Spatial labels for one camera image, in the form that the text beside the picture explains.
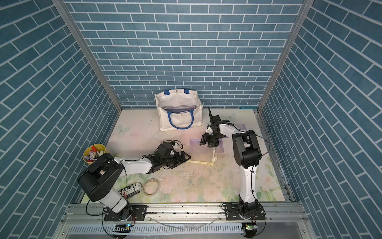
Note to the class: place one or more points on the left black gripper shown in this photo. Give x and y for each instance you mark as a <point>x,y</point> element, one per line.
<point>178,161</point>

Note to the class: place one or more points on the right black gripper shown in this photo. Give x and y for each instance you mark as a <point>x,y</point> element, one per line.
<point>205,139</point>

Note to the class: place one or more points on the purple trimmed mesh pouch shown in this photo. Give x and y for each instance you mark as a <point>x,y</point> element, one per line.
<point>218,149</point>

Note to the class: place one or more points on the yellow trimmed mesh pouch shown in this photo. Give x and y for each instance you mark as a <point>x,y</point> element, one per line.
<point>201,155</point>

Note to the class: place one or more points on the small blue mesh pouch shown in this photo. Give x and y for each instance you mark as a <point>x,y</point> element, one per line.
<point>180,109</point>

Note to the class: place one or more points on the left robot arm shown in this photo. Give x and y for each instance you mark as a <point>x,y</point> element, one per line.
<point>98,180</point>

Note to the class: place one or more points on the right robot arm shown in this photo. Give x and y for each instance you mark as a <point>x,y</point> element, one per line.
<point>247,154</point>

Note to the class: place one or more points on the white canvas tote bag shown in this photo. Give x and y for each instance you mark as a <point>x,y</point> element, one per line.
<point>177,97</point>

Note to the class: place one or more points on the clear tape roll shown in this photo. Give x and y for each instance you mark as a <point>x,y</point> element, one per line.
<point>151,187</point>

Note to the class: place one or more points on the yellow cup with markers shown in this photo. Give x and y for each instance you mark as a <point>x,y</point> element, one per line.
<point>92,153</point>

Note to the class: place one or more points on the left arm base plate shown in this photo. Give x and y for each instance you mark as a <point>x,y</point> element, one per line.
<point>130,213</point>

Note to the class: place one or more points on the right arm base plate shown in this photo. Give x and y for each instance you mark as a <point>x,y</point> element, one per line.
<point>235,212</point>

